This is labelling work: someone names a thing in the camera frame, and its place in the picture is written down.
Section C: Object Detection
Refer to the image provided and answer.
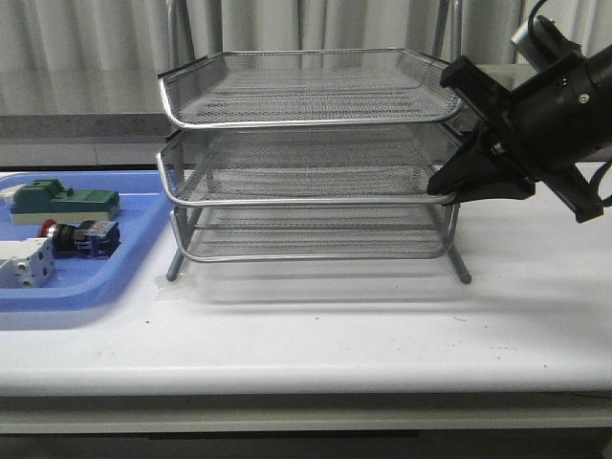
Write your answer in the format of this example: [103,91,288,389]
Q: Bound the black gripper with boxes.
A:
[426,53,603,223]

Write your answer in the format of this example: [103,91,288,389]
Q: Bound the red emergency stop button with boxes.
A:
[37,219,120,258]

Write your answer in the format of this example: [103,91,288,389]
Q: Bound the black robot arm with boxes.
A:
[426,48,611,223]

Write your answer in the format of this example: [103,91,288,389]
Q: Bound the blue plastic tray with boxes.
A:
[1,170,170,313]

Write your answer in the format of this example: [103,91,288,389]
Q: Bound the green terminal block component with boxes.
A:
[10,178,120,225]

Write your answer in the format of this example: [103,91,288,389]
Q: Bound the grey stone counter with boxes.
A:
[0,61,612,168]

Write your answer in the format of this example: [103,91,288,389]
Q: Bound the white electrical component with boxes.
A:
[1,238,55,289]

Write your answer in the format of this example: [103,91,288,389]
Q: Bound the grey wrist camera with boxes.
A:
[511,15,582,72]

